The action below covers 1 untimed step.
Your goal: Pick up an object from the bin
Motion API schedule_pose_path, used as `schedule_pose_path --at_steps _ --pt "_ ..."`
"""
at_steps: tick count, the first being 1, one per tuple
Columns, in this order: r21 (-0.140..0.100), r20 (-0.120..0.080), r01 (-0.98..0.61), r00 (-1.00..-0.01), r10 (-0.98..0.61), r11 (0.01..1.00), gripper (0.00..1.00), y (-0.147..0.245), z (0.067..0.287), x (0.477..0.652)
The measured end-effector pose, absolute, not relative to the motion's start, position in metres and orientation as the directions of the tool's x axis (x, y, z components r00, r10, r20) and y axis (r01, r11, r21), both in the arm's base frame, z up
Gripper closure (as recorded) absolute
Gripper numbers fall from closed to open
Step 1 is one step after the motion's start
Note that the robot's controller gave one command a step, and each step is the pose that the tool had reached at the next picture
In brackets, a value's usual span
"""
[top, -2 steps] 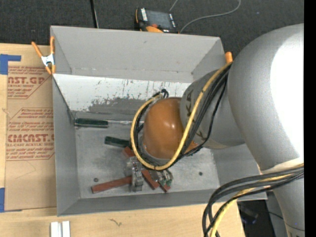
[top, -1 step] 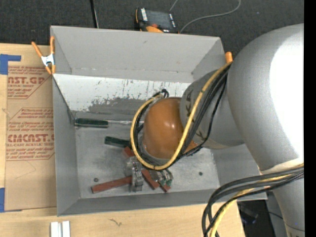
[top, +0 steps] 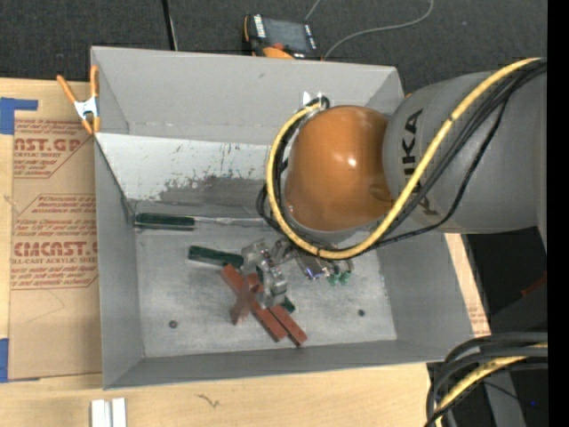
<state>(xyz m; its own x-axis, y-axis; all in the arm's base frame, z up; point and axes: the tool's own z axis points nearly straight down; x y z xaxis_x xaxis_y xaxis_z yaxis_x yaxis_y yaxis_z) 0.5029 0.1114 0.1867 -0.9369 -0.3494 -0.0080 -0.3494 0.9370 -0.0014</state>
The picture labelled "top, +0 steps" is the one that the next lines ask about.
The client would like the brown cardboard board, red print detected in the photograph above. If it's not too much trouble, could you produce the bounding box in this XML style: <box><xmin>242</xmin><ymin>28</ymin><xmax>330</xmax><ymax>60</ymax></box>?
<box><xmin>0</xmin><ymin>77</ymin><xmax>492</xmax><ymax>382</ymax></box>

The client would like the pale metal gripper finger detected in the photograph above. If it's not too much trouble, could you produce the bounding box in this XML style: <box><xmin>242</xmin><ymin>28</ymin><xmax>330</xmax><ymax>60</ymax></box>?
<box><xmin>260</xmin><ymin>264</ymin><xmax>289</xmax><ymax>310</ymax></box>
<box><xmin>241</xmin><ymin>239</ymin><xmax>269</xmax><ymax>280</ymax></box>

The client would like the grey metal bin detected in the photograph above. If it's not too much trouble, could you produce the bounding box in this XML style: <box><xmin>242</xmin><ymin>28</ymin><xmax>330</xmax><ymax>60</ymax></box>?
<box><xmin>90</xmin><ymin>45</ymin><xmax>477</xmax><ymax>391</ymax></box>

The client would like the red-brown flat block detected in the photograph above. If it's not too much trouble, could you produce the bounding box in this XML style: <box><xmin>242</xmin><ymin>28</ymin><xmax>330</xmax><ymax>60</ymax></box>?
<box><xmin>220</xmin><ymin>263</ymin><xmax>288</xmax><ymax>343</ymax></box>
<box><xmin>268</xmin><ymin>303</ymin><xmax>309</xmax><ymax>348</ymax></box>
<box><xmin>229</xmin><ymin>272</ymin><xmax>264</xmax><ymax>326</ymax></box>

